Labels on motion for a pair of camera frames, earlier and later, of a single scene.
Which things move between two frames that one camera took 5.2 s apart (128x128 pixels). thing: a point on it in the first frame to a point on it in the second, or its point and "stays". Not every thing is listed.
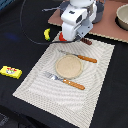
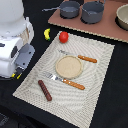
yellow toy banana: [46, 33] stays
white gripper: [77, 21] to [16, 51]
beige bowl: [121, 18] stays
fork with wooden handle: [65, 81] stays
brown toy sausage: [85, 40] to [44, 90]
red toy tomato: [61, 38] stays
